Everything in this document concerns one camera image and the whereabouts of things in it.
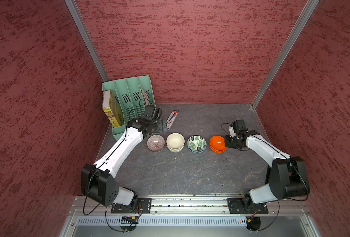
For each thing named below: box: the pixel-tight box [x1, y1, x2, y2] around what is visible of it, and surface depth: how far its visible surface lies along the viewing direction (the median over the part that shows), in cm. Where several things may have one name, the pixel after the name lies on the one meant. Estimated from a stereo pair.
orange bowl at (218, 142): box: [210, 135, 228, 151], surface depth 94 cm
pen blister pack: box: [166, 110, 179, 130], surface depth 112 cm
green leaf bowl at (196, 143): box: [186, 135, 208, 153], surface depth 96 cm
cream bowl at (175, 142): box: [166, 132, 185, 153], surface depth 94 cm
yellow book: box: [102, 89, 125, 128], surface depth 91 cm
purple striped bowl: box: [146, 134, 166, 153], surface depth 94 cm
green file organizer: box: [101, 75, 157, 141], surface depth 106 cm
